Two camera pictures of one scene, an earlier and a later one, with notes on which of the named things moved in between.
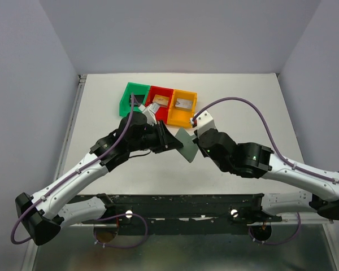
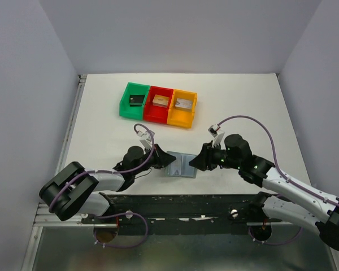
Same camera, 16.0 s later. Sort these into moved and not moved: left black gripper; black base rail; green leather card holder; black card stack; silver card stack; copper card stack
Moved: green leather card holder; left black gripper
Not moved: copper card stack; silver card stack; black base rail; black card stack
